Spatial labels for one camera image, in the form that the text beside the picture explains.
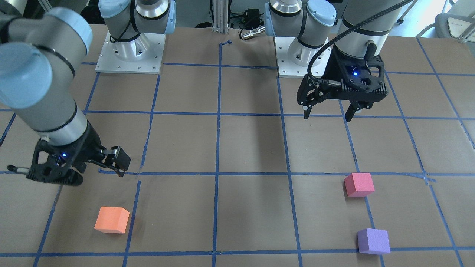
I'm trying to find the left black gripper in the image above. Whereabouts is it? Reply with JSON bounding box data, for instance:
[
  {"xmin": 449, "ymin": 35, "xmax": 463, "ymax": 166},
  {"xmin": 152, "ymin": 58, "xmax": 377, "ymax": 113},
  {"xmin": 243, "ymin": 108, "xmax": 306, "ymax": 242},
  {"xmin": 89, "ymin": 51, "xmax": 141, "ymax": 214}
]
[{"xmin": 296, "ymin": 44, "xmax": 387, "ymax": 122}]

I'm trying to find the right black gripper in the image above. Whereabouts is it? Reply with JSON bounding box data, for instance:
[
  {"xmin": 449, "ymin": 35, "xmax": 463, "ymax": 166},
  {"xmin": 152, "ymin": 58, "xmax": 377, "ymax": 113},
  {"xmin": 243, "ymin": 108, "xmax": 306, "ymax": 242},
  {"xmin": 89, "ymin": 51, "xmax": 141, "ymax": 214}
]
[{"xmin": 27, "ymin": 123, "xmax": 131, "ymax": 186}]

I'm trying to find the orange foam cube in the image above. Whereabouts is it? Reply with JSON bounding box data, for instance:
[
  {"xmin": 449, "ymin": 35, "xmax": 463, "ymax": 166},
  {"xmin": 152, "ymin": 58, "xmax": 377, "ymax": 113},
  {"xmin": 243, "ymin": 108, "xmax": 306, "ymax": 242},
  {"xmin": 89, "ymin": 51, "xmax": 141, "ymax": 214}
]
[{"xmin": 94, "ymin": 206, "xmax": 130, "ymax": 234}]

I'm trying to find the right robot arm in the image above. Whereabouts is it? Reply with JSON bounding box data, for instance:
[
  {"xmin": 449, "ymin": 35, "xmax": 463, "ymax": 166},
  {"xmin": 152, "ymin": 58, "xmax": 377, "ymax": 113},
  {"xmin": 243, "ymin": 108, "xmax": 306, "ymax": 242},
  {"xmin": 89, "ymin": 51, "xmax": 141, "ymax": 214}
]
[{"xmin": 1, "ymin": 0, "xmax": 131, "ymax": 186}]

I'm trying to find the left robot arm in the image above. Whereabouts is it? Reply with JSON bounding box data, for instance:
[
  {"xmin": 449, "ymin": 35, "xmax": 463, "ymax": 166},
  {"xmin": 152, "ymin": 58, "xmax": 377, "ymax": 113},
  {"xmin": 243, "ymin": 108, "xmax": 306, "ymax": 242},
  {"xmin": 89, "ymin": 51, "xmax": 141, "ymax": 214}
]
[{"xmin": 264, "ymin": 0, "xmax": 408, "ymax": 122}]

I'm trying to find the pink foam cube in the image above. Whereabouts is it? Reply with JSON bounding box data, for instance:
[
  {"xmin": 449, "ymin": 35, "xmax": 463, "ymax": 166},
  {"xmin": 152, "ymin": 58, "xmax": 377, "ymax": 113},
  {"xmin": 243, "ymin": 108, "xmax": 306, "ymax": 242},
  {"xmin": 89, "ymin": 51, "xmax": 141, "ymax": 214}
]
[{"xmin": 343, "ymin": 173, "xmax": 375, "ymax": 197}]

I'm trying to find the purple foam cube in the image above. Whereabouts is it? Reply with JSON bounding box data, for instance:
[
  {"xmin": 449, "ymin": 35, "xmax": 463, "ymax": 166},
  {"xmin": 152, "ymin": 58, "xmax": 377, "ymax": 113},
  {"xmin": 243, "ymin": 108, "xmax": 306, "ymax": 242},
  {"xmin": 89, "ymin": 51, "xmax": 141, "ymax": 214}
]
[{"xmin": 357, "ymin": 228, "xmax": 391, "ymax": 255}]

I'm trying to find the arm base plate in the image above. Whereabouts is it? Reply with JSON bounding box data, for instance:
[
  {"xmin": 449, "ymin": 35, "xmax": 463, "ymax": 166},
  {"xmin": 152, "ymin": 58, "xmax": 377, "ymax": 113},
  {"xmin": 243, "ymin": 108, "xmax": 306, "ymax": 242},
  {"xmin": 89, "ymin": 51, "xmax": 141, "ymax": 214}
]
[
  {"xmin": 274, "ymin": 37, "xmax": 331, "ymax": 78},
  {"xmin": 95, "ymin": 33, "xmax": 167, "ymax": 75}
]

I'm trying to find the aluminium frame post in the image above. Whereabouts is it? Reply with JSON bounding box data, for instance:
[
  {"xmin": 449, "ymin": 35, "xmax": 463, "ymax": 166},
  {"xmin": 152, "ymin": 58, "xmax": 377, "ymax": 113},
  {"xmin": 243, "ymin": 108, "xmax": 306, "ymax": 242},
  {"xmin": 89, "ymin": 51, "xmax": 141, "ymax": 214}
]
[{"xmin": 212, "ymin": 0, "xmax": 229, "ymax": 34}]

